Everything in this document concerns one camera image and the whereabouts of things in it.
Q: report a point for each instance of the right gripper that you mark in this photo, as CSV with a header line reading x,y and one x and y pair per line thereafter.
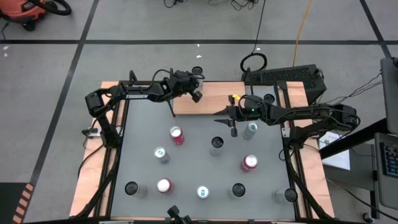
x,y
241,113

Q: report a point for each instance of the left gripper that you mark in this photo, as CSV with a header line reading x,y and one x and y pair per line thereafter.
x,y
183,82

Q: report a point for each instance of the black-top white Celsius can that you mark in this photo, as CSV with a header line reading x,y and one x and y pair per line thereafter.
x,y
290,195
238,189
197,70
217,142
131,188
269,98

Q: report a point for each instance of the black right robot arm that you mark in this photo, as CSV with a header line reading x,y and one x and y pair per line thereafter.
x,y
304,112

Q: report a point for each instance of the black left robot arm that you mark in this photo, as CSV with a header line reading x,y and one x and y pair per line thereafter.
x,y
140,93

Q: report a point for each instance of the yellow tag on gripper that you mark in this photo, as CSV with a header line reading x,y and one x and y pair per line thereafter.
x,y
236,96

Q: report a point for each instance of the silver blue Red Bull can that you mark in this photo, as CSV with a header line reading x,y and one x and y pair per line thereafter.
x,y
252,126
202,192
160,152

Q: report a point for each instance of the red Fanta strawberry can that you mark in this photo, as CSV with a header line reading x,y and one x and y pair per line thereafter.
x,y
176,132
163,185
250,161

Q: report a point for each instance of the white paper sheet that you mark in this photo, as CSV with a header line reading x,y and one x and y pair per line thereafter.
x,y
337,160

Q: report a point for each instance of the grey connector box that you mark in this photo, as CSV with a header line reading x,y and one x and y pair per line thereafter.
x,y
93,132

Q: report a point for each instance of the grey monitor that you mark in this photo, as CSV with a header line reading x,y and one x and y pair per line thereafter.
x,y
390,93

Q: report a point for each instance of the grey laptop keyboard deck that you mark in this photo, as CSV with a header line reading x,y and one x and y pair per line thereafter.
x,y
390,160

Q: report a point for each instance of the black caster wheel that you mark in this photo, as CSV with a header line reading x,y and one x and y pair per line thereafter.
x,y
367,216

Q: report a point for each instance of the orange shop vacuum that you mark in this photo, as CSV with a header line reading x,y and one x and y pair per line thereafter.
x,y
18,11

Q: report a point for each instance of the black floor mat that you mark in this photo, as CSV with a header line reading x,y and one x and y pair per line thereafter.
x,y
7,202

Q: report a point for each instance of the wooden shelf with black frame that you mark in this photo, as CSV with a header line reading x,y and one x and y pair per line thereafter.
x,y
214,93

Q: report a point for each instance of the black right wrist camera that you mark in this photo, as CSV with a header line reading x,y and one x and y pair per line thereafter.
x,y
253,109

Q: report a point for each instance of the black metal table frame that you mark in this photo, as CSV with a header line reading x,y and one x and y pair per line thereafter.
x,y
281,87

